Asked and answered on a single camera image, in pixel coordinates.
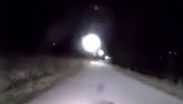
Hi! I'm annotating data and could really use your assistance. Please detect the row of street lamps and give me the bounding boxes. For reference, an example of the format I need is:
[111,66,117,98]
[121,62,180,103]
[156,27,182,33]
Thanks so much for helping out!
[79,32,116,63]

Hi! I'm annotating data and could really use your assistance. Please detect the dry grass verge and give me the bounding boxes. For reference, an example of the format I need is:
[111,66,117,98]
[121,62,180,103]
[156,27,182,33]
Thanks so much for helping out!
[0,47,90,104]

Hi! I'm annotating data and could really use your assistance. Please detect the pale grey paved path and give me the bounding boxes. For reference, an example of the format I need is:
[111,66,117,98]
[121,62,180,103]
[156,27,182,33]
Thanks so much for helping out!
[18,51,183,104]

